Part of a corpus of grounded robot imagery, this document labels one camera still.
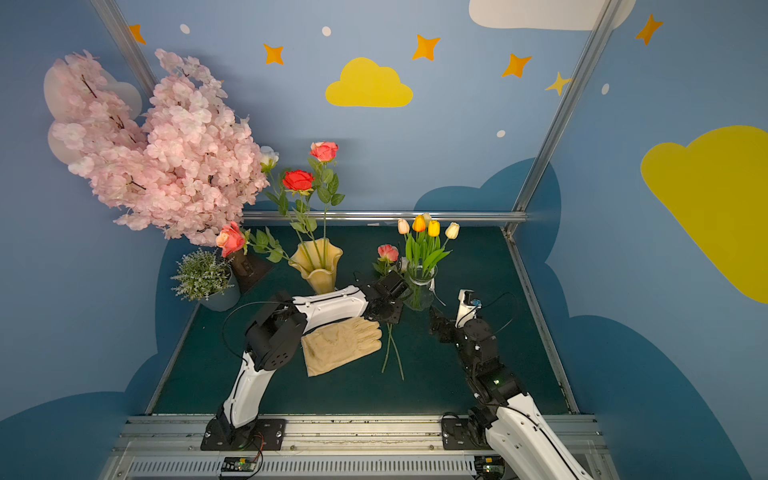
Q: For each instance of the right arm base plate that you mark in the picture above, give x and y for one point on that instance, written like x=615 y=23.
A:
x=461 y=433

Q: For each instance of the green circuit board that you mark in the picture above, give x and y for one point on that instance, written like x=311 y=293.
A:
x=239 y=466
x=489 y=468

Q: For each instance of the left green circuit board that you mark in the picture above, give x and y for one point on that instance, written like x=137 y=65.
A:
x=239 y=466

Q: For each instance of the clear glass ribbon vase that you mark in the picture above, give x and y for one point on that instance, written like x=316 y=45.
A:
x=420 y=286

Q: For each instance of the right green circuit board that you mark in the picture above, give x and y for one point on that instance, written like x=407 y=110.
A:
x=489 y=468

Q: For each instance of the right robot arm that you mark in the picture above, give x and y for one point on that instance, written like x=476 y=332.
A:
x=506 y=418

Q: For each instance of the aluminium mounting rail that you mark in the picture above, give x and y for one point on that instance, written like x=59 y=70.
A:
x=330 y=447

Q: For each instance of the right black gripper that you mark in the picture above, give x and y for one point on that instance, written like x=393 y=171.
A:
x=447 y=327

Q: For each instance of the cream tulip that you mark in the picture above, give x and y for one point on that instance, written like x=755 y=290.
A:
x=404 y=229

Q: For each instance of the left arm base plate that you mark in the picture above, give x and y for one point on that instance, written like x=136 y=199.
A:
x=265 y=434

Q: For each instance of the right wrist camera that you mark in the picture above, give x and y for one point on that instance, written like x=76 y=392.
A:
x=469 y=306

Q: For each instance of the beige work glove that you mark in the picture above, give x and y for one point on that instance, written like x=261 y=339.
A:
x=334 y=345

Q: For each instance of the yellow fluted glass vase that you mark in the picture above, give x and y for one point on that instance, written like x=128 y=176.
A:
x=317 y=262

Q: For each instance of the dark metal tree base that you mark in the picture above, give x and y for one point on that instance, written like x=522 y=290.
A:
x=249 y=269

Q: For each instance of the pink cherry blossom tree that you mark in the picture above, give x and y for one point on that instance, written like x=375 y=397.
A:
x=191 y=166

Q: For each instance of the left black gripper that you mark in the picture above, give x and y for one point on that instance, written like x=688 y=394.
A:
x=387 y=301

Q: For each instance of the red rose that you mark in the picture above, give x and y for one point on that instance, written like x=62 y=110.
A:
x=295 y=194

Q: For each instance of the orange yellow tulip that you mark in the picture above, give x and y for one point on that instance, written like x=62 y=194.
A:
x=417 y=239

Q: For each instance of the small green potted plant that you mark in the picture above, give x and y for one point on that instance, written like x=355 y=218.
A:
x=205 y=278

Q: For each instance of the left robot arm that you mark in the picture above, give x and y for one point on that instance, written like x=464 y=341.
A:
x=273 y=338

